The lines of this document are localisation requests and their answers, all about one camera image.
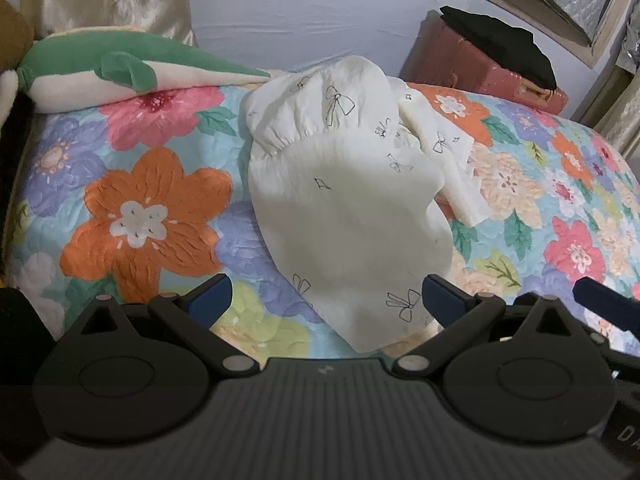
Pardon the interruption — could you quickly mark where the beige window frame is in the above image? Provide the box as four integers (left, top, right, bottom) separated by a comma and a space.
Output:
392, 0, 640, 68

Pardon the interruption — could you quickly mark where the red suitcase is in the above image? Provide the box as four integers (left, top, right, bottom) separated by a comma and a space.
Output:
400, 9, 571, 116

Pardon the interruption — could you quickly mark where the white bow-print garment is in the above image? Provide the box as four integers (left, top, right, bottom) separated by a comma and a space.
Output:
241, 55, 492, 353

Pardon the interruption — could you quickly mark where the brown plush toy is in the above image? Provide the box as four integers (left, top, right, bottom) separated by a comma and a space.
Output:
0, 0, 35, 73

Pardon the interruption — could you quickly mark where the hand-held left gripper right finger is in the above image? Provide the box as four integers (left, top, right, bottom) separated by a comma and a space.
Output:
392, 274, 596, 377

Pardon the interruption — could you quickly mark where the black and white plush toy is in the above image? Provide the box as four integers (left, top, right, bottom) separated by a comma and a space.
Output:
0, 67, 43, 281

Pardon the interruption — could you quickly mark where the floral quilted blanket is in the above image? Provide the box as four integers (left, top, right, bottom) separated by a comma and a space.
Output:
0, 67, 640, 361

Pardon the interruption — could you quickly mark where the black folded cloth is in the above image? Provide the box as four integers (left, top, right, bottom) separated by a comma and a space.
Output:
439, 6, 558, 91

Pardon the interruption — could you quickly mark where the green and white plush toy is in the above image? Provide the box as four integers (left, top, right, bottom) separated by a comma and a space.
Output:
17, 27, 272, 113

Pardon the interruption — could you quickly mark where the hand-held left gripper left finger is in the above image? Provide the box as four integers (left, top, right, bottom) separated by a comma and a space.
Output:
60, 274, 257, 377

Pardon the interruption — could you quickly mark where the beige side curtain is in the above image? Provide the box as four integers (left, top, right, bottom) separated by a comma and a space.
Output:
592, 7, 640, 161

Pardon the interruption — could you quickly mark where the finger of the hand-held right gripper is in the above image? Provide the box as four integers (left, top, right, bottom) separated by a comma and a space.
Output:
572, 277, 640, 335

